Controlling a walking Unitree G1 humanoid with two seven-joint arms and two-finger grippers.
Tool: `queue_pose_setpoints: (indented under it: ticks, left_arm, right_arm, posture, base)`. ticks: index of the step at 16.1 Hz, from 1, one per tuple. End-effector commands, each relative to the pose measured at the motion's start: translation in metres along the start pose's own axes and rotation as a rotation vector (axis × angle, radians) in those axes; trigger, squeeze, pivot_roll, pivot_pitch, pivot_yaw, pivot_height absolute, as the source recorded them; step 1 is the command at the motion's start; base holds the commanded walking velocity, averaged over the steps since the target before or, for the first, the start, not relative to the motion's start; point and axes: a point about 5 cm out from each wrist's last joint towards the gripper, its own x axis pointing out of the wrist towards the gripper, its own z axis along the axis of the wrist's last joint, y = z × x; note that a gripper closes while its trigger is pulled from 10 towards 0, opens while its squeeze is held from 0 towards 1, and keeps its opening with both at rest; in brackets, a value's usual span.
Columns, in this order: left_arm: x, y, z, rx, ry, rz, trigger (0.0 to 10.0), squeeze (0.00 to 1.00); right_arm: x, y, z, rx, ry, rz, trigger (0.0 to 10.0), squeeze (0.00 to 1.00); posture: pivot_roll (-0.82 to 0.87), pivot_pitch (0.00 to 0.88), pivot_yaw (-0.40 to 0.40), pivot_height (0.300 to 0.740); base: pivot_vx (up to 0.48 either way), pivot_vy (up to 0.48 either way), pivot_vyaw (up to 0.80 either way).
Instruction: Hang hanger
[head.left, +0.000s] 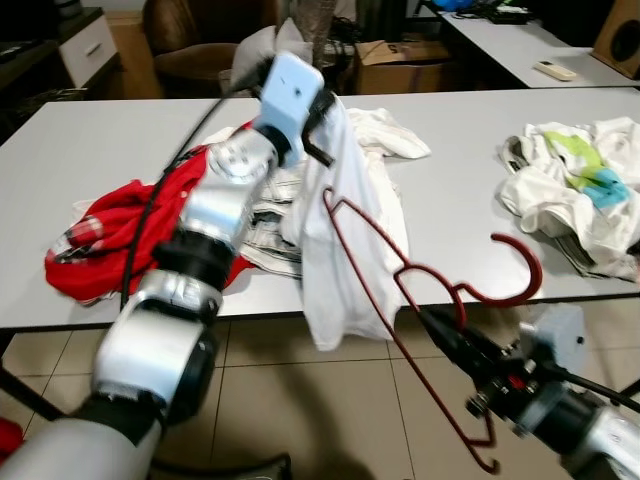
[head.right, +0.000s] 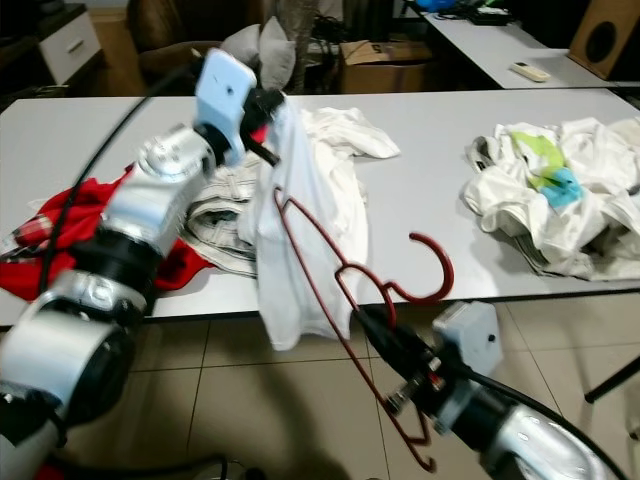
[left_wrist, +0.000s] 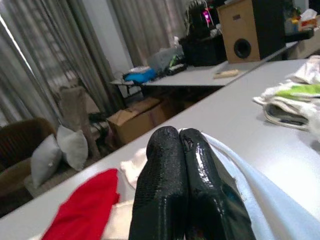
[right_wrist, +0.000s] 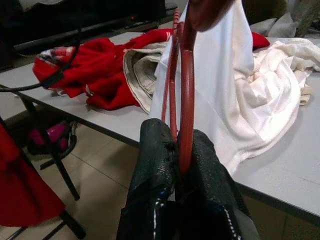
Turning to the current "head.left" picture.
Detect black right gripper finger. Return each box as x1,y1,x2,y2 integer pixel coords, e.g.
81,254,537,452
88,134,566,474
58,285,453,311
422,305,504,371
416,312,491,389

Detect plain white shirt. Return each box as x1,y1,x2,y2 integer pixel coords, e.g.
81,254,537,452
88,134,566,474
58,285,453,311
293,98,431,353

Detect open cardboard box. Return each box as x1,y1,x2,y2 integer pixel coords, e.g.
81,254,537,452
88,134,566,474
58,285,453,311
355,40,451,96

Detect white grey fabric bundle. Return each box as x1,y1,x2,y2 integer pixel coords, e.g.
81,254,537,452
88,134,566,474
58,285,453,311
232,18,336,93

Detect beige striped garment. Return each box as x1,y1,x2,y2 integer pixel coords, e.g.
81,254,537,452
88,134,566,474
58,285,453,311
235,165,306,278

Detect grey table with black legs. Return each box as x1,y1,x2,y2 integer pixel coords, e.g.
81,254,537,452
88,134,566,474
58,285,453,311
0,88,640,421

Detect brown armchair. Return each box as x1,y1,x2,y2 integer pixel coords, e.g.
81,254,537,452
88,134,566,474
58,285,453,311
143,0,286,98

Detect white garment green blue print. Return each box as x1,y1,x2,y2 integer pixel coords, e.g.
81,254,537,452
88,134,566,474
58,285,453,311
497,118,640,281

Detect white desk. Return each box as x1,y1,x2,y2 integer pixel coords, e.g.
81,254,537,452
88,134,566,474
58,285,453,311
430,5,640,89

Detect white remote control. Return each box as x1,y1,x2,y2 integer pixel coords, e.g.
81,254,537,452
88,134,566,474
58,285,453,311
533,60,579,83

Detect white drawer cabinet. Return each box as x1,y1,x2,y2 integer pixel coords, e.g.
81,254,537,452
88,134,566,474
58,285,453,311
57,12,121,89

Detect red knit garment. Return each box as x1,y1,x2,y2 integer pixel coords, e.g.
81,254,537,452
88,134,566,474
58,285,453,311
45,125,263,304

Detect wooden speaker box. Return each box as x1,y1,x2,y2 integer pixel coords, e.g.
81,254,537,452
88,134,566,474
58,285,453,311
592,0,640,79

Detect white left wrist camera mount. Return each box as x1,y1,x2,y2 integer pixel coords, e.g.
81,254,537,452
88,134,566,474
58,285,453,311
255,52,326,166

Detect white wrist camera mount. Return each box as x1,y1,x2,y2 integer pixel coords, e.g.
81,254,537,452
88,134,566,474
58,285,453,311
520,303,588,379
255,52,326,166

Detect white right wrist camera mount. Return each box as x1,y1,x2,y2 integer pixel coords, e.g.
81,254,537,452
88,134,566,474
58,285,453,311
520,303,588,379

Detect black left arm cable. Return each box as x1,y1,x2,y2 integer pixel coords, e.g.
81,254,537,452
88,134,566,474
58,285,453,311
120,68,273,301

